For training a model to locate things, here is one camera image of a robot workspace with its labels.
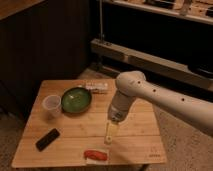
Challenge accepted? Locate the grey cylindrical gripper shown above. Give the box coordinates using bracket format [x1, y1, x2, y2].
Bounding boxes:
[104, 91, 134, 145]

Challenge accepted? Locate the black rectangular eraser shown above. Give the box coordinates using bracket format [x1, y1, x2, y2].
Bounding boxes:
[35, 129, 60, 151]

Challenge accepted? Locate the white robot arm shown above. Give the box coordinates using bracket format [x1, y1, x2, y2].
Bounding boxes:
[104, 71, 213, 144]

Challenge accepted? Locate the white napkin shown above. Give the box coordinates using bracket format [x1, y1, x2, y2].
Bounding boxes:
[84, 149, 109, 165]

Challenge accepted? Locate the white packaged box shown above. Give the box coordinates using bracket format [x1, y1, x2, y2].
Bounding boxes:
[85, 82, 108, 94]

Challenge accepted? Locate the green bowl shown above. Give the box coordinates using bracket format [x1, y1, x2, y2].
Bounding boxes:
[61, 87, 92, 114]

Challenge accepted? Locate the wooden folding table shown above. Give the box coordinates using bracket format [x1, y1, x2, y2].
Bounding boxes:
[12, 79, 167, 168]

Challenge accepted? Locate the metal shelf beam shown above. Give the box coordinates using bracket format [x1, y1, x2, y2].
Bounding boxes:
[91, 39, 213, 92]

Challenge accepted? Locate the metal vertical pole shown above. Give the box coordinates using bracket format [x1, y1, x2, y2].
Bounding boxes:
[99, 0, 104, 43]

